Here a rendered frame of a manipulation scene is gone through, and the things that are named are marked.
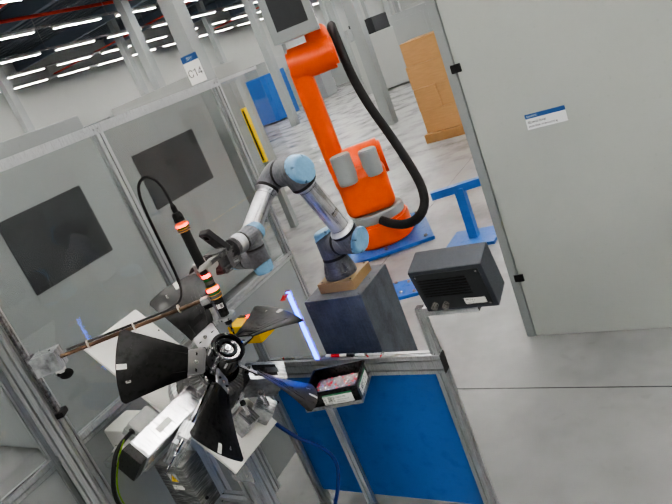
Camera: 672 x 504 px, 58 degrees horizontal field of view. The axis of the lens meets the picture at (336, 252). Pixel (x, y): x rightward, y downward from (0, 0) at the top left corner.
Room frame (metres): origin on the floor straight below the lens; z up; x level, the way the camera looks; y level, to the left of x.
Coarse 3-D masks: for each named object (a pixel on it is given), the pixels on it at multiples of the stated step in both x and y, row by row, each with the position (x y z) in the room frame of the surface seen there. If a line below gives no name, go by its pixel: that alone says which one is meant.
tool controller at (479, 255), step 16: (416, 256) 1.95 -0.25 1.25; (432, 256) 1.90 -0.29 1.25; (448, 256) 1.85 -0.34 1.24; (464, 256) 1.81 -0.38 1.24; (480, 256) 1.77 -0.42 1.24; (416, 272) 1.87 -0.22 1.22; (432, 272) 1.84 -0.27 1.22; (448, 272) 1.81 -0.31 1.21; (464, 272) 1.78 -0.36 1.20; (480, 272) 1.75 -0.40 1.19; (496, 272) 1.82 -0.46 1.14; (416, 288) 1.90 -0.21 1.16; (432, 288) 1.86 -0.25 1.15; (448, 288) 1.84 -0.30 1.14; (464, 288) 1.81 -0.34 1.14; (480, 288) 1.78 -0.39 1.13; (496, 288) 1.79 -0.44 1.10; (432, 304) 1.89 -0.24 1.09; (448, 304) 1.86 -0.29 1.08; (464, 304) 1.84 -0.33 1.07; (480, 304) 1.81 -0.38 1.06; (496, 304) 1.78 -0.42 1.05
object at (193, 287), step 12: (192, 276) 2.15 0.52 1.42; (168, 288) 2.13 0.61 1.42; (192, 288) 2.11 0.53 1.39; (204, 288) 2.10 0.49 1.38; (156, 300) 2.11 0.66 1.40; (168, 300) 2.10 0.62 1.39; (192, 300) 2.07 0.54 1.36; (192, 312) 2.04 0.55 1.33; (204, 312) 2.02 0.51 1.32; (180, 324) 2.03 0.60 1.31; (192, 324) 2.01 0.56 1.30; (204, 324) 1.99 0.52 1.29; (192, 336) 1.99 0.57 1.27
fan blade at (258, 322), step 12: (252, 312) 2.20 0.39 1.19; (264, 312) 2.18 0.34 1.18; (276, 312) 2.17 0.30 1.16; (288, 312) 2.16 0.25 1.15; (252, 324) 2.10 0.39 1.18; (264, 324) 2.07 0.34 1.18; (276, 324) 2.06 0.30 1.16; (288, 324) 2.07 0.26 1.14; (240, 336) 2.02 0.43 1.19; (252, 336) 1.99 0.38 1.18
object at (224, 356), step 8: (216, 336) 1.90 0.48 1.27; (224, 336) 1.92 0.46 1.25; (232, 336) 1.93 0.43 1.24; (216, 344) 1.89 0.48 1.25; (224, 344) 1.90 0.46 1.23; (232, 344) 1.90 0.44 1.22; (240, 344) 1.91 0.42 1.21; (208, 352) 1.88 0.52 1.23; (216, 352) 1.85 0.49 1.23; (224, 352) 1.86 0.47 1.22; (232, 352) 1.87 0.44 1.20; (240, 352) 1.88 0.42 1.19; (208, 360) 1.87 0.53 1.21; (216, 360) 1.84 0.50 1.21; (224, 360) 1.83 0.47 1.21; (232, 360) 1.84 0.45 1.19; (240, 360) 1.86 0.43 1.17; (208, 368) 1.90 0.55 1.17; (232, 368) 1.86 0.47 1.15; (208, 376) 1.88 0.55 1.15; (232, 376) 1.91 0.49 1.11
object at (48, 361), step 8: (40, 352) 2.02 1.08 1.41; (48, 352) 1.98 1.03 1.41; (56, 352) 1.99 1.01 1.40; (32, 360) 1.97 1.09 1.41; (40, 360) 1.97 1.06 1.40; (48, 360) 1.97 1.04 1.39; (56, 360) 1.97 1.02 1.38; (64, 360) 2.01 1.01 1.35; (32, 368) 1.97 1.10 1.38; (40, 368) 1.97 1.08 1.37; (48, 368) 1.97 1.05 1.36; (56, 368) 1.97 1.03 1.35; (40, 376) 1.97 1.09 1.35
